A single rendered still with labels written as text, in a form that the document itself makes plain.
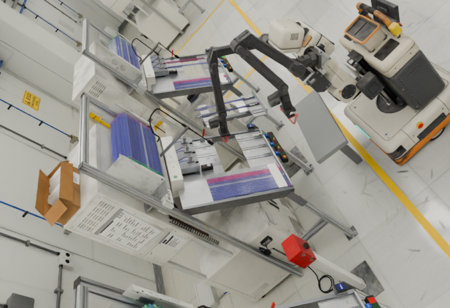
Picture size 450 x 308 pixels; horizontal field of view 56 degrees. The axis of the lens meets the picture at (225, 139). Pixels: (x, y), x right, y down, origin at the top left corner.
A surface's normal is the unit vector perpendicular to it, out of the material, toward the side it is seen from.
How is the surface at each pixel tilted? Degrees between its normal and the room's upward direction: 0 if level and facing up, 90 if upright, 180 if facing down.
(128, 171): 90
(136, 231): 92
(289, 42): 90
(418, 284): 0
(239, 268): 90
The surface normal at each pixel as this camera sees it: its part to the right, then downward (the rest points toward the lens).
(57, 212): -0.28, 0.05
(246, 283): 0.25, 0.56
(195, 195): -0.01, -0.81
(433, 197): -0.69, -0.47
